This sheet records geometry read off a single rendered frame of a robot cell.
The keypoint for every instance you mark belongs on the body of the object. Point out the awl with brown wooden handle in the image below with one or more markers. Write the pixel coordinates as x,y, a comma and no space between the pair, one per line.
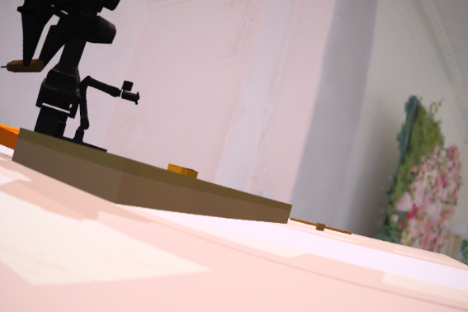
16,66

